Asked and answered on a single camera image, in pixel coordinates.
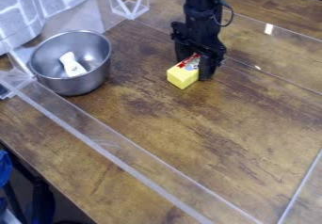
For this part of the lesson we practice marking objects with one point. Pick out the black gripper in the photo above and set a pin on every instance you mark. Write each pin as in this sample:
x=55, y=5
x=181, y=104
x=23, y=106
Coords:
x=198, y=33

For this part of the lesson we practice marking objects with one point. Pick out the yellow butter block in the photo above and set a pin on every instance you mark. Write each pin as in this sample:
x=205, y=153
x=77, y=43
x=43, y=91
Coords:
x=185, y=73

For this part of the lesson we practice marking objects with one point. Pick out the white small bottle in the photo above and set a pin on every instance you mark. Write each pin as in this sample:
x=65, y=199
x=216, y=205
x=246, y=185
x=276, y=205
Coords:
x=73, y=68

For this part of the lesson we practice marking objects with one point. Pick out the silver metal bowl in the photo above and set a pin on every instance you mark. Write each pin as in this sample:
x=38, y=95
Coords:
x=93, y=50

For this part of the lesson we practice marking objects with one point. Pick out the clear acrylic barrier panel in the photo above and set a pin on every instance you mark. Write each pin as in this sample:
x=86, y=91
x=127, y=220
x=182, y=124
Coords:
x=222, y=148

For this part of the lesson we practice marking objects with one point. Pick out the grey white patterned cloth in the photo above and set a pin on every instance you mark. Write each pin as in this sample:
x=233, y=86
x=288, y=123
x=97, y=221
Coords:
x=23, y=18

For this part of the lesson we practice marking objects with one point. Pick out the blue object at edge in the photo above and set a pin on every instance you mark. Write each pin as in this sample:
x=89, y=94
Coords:
x=6, y=167

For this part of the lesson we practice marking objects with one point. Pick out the black table leg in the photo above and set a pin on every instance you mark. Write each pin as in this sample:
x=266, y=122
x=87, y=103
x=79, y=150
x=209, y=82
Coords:
x=42, y=210

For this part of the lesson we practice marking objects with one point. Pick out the clear acrylic corner bracket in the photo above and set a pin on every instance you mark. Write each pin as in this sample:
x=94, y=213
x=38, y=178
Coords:
x=130, y=9

